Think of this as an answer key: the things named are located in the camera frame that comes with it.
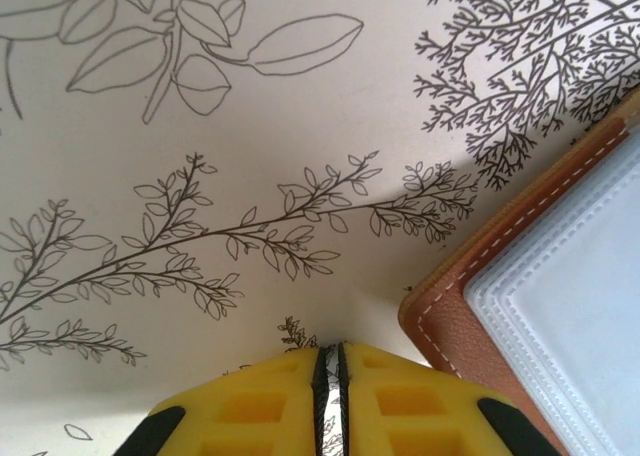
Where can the floral patterned table cover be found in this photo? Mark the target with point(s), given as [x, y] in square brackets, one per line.
[250, 126]

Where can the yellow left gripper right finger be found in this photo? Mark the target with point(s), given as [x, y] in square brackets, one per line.
[425, 416]

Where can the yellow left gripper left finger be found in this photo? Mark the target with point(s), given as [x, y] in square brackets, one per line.
[250, 411]

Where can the brown leather card holder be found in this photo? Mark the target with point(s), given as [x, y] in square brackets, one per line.
[450, 326]

